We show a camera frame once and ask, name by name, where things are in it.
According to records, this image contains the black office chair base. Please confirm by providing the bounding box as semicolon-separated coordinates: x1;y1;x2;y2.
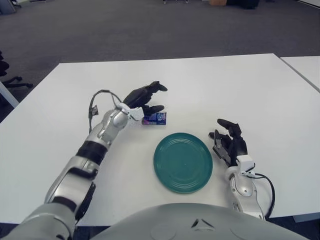
0;51;34;89

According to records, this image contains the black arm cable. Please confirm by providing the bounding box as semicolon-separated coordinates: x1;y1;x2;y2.
87;89;123;133
249;172;276;218

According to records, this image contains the grey table frame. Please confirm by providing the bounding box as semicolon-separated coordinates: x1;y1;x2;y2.
292;213;320;223

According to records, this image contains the grey robot torso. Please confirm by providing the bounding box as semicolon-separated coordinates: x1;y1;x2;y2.
88;202;311;240

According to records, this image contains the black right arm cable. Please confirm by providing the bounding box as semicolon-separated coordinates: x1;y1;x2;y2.
249;172;276;218

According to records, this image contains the green round plate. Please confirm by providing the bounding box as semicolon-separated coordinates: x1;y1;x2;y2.
153;132;214;195

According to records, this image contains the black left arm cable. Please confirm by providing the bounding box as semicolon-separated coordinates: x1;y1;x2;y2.
87;89;123;133

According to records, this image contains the blue gum pack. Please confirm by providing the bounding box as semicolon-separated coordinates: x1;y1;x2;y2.
141;111;169;128

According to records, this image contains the black bulky background object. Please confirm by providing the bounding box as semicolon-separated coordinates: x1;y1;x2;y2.
226;0;260;10

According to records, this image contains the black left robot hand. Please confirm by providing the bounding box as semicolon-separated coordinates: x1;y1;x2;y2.
121;81;168;118

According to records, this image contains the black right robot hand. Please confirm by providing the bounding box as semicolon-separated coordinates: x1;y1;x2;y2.
208;118;249;167

